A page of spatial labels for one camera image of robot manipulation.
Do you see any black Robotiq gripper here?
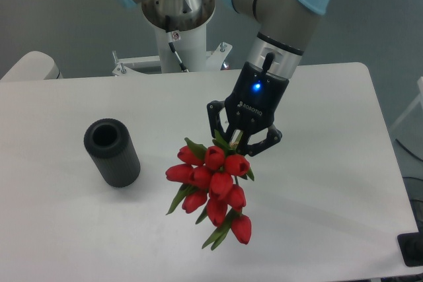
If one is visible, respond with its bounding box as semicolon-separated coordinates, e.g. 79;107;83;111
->
206;62;289;157

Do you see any red tulip bouquet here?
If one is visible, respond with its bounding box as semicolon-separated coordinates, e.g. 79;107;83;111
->
165;133;254;250

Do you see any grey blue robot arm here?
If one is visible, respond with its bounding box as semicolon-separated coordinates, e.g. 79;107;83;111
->
118;0;330;156

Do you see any dark grey ribbed vase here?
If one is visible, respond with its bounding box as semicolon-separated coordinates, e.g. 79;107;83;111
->
83;118;141;188

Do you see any white furniture at right edge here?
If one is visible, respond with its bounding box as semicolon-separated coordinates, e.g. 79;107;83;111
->
388;77;422;156

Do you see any black device at table edge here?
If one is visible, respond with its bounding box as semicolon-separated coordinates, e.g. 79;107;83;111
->
397;232;422;267

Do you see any white chair backrest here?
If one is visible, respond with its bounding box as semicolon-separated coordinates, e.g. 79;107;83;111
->
1;51;63;83

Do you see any white metal base frame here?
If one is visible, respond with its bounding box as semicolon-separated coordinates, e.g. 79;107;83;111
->
112;42;233;77

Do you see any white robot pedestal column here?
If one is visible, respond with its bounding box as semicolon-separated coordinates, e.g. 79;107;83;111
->
141;0;216;73

